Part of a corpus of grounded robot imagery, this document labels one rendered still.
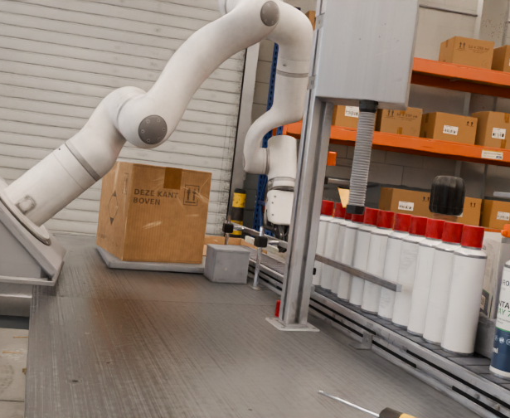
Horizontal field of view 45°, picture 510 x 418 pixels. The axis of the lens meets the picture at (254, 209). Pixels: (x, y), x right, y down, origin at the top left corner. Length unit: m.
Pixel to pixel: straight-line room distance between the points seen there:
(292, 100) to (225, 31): 0.29
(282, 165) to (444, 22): 4.94
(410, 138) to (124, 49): 2.58
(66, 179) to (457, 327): 0.93
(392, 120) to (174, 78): 4.01
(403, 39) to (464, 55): 4.52
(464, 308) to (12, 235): 0.93
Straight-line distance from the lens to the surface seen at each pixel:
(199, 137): 5.59
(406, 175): 6.25
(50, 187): 1.50
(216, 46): 1.54
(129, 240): 1.72
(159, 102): 1.47
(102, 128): 1.56
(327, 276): 1.43
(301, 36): 1.65
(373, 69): 1.18
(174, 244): 1.77
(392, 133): 5.27
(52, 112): 5.63
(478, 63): 5.75
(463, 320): 1.03
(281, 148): 1.76
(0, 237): 1.44
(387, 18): 1.20
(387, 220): 1.24
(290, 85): 1.68
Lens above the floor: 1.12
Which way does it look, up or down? 3 degrees down
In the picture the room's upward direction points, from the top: 7 degrees clockwise
